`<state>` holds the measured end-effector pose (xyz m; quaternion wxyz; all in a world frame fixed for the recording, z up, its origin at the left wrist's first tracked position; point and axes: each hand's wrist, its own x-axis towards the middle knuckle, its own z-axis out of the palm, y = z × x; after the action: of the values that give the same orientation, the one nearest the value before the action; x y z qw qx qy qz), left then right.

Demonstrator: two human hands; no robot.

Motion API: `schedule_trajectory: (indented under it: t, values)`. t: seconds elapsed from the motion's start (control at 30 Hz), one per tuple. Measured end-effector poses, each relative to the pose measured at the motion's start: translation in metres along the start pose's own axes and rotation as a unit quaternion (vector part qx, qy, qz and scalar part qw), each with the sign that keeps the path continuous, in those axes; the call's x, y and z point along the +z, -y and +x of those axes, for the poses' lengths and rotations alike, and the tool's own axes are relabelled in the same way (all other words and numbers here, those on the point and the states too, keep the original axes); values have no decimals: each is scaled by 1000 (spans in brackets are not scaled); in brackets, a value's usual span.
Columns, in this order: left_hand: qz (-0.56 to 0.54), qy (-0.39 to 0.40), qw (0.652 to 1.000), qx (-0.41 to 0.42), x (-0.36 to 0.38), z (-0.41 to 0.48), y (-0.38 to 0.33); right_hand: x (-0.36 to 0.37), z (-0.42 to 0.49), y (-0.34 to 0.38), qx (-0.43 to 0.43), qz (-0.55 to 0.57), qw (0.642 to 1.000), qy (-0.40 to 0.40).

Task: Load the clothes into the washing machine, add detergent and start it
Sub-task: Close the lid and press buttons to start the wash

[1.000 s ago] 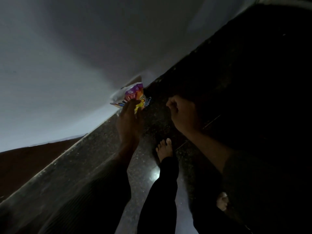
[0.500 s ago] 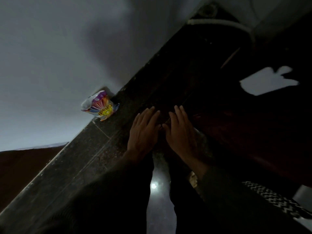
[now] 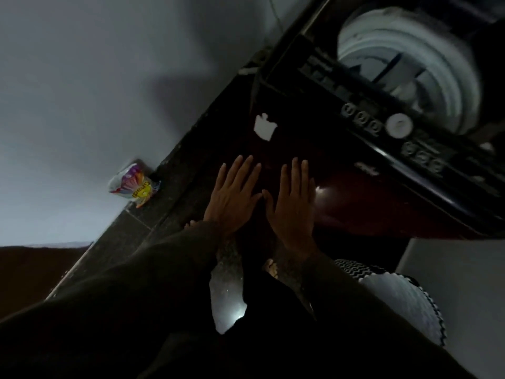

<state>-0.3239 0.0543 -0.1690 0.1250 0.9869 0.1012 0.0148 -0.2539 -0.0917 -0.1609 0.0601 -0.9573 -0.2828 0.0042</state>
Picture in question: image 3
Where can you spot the person's right forearm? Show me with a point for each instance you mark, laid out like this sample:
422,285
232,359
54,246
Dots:
378,327

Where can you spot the person's left foot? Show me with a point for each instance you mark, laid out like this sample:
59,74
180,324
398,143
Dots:
193,224

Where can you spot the person's left forearm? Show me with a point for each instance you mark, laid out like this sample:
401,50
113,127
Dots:
118,303

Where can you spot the dark maroon washing machine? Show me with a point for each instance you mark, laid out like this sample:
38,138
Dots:
375,185

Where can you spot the person's foot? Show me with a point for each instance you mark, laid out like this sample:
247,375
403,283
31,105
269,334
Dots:
272,268
193,224

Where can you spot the person's right foot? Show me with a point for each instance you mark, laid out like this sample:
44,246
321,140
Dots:
272,268

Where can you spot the person's left hand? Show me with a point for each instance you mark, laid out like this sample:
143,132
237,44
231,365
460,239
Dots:
232,201

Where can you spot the white sticker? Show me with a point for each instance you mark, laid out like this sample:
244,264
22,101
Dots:
265,127

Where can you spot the person's right hand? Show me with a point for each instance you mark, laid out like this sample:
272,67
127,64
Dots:
294,211

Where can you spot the black white zigzag laundry basket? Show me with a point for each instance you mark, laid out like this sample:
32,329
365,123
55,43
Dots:
402,299

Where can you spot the colourful detergent powder packet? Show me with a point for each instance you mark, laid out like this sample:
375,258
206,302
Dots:
132,186

